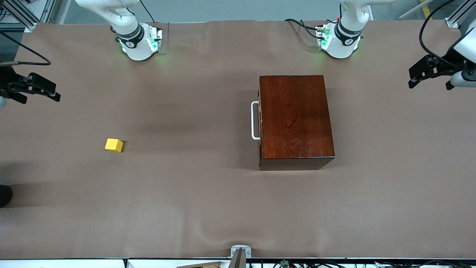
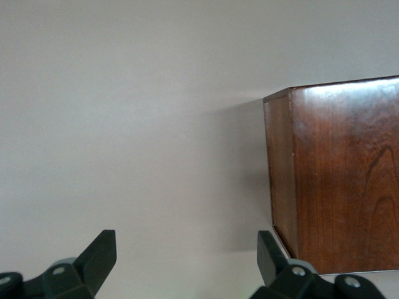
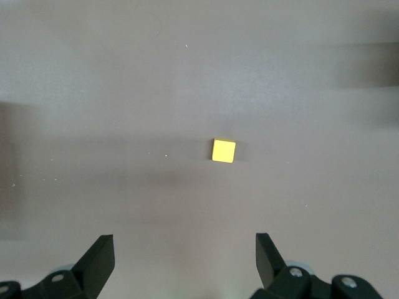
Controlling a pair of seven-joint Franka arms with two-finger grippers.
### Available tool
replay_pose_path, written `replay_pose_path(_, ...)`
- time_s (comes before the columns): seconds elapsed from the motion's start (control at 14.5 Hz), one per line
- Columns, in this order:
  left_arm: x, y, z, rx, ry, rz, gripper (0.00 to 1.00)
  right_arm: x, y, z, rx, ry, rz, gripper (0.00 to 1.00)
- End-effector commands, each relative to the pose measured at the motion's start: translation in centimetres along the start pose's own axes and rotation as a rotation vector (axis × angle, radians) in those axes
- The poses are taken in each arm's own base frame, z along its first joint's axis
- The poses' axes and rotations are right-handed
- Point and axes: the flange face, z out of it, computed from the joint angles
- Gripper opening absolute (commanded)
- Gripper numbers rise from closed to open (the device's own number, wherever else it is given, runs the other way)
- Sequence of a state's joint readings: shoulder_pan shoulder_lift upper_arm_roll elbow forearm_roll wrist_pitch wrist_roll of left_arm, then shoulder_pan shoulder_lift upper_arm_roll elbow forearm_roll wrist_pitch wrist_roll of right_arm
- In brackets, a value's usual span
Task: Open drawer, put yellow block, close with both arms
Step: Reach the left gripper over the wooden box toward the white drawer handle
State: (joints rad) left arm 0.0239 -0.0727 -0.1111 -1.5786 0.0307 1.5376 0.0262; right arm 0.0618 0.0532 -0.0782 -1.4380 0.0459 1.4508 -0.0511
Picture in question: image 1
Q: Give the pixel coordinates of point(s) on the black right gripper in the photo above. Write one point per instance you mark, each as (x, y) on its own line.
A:
(8, 82)

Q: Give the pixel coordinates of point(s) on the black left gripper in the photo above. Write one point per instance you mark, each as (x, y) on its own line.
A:
(451, 60)

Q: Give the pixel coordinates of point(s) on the yellow wooden block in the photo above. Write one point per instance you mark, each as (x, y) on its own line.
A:
(113, 145)

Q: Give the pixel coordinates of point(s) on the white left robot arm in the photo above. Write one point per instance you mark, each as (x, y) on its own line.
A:
(344, 41)

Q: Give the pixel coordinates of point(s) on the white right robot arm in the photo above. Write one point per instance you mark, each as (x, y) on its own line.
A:
(135, 41)

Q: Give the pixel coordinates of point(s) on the black round object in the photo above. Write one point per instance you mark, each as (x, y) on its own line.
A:
(4, 195)

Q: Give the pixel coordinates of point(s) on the dark brown wooden cabinet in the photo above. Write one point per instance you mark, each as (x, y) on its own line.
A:
(297, 119)

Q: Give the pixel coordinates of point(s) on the brown table cover sheet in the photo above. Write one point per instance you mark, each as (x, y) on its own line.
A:
(186, 204)

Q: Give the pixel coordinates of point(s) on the brown cardboard piece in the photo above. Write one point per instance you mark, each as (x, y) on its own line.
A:
(202, 265)

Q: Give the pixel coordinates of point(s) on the aluminium frame profile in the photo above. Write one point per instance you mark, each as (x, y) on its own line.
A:
(459, 16)
(20, 15)

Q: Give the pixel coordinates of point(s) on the grey metal camera bracket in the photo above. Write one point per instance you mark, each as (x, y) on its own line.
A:
(240, 257)

